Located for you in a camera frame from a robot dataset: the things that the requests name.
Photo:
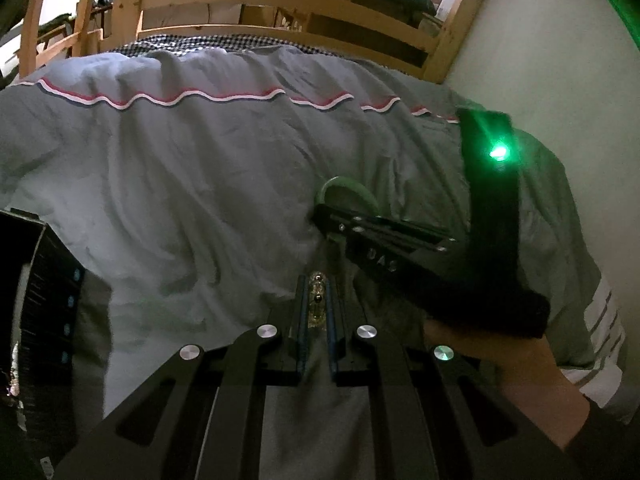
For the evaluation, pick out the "wooden ladder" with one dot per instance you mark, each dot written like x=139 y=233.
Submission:
x=87 y=10

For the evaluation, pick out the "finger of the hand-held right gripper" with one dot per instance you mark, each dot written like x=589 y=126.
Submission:
x=380 y=230

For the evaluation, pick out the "black rectangular box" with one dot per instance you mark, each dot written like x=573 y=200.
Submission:
x=45 y=310

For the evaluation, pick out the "person's right forearm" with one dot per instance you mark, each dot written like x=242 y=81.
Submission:
x=550 y=400

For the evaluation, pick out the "grey duvet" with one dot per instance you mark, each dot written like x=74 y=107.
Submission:
x=200 y=160

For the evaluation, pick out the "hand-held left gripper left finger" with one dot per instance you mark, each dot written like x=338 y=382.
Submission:
x=300 y=320

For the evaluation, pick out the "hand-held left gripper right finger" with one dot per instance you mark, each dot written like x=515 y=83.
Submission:
x=334 y=320

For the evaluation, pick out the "green jade bangle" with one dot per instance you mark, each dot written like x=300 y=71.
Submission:
x=345 y=180

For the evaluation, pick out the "checked bed sheet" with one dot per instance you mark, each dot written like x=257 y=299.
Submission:
x=200 y=40

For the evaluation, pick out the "person's right hand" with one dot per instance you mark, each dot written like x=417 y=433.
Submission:
x=500 y=355

